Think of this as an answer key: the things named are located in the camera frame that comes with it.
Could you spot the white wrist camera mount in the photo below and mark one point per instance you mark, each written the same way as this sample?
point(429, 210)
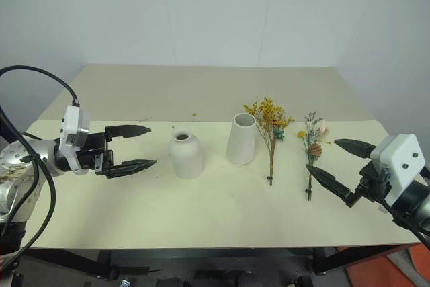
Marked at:
point(399, 159)
point(71, 125)

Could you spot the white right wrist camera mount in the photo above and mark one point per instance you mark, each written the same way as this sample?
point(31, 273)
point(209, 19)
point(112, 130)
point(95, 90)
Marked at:
point(399, 159)

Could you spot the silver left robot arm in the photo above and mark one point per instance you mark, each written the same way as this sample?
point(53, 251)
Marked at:
point(20, 166)

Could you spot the black metal table frame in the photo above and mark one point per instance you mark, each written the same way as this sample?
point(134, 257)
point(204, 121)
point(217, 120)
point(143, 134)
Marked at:
point(208, 256)

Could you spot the mixed pastel dried flower bouquet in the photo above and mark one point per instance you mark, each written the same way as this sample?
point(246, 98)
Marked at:
point(314, 149)

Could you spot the thin dry twig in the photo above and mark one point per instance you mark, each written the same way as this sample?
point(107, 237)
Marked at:
point(145, 119)

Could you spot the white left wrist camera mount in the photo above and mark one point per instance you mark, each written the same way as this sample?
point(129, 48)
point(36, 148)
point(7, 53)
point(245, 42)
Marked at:
point(71, 125)

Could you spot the orange floor mat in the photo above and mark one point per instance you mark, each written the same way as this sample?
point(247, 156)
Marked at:
point(396, 267)

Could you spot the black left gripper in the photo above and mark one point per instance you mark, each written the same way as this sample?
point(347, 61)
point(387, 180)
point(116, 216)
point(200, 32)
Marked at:
point(94, 152)

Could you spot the white bottle-shaped ceramic vase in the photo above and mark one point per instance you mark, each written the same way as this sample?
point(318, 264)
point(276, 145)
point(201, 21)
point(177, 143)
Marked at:
point(186, 159)

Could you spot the white tapered ceramic vase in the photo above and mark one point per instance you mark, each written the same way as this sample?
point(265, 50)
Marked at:
point(241, 142)

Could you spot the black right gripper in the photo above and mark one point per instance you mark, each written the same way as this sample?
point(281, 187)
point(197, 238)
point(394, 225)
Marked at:
point(373, 183)

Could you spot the yellow dried flower bouquet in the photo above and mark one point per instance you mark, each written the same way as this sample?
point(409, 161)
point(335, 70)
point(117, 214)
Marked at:
point(268, 115)

